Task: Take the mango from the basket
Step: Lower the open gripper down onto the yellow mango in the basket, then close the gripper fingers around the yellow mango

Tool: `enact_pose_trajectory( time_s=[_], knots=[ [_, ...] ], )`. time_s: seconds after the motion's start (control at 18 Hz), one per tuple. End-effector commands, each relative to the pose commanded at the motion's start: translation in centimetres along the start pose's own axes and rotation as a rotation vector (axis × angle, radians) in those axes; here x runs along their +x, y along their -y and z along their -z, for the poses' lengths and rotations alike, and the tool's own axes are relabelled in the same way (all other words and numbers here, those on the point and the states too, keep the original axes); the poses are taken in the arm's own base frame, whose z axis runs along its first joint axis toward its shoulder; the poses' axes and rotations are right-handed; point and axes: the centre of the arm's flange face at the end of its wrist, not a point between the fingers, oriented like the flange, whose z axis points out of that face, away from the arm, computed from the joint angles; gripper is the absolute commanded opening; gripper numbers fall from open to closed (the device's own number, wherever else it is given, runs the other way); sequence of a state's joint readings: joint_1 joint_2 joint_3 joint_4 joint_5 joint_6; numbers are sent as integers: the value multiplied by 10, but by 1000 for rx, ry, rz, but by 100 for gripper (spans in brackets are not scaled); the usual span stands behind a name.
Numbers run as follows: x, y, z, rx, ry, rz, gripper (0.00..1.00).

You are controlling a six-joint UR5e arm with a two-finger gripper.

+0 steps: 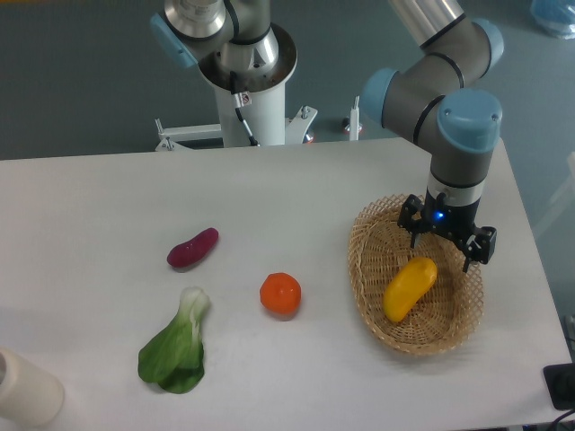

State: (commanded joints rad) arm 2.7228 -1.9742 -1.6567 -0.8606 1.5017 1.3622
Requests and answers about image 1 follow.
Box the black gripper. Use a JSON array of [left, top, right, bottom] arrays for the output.
[[397, 185, 497, 273]]

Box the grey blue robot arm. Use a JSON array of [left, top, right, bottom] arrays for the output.
[[150, 1, 504, 264]]

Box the yellow mango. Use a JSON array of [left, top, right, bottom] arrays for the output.
[[382, 257, 438, 323]]

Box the woven wicker basket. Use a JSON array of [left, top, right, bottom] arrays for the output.
[[348, 194, 483, 356]]

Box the orange tangerine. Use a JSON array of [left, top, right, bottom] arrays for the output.
[[260, 272, 302, 315]]

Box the black device at edge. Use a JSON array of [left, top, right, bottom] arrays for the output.
[[543, 363, 574, 410]]

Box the blue plastic bag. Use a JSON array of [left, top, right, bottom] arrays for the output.
[[530, 0, 574, 40]]

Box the purple sweet potato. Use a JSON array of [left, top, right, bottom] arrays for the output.
[[166, 227, 219, 268]]

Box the green bok choy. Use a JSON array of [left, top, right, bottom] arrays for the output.
[[137, 287, 210, 394]]

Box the cream cylinder roll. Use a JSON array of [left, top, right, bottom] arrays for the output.
[[1, 347, 65, 427]]

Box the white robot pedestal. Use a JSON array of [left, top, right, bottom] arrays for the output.
[[155, 24, 318, 151]]

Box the black cable on pedestal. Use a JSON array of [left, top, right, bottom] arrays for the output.
[[229, 70, 261, 147]]

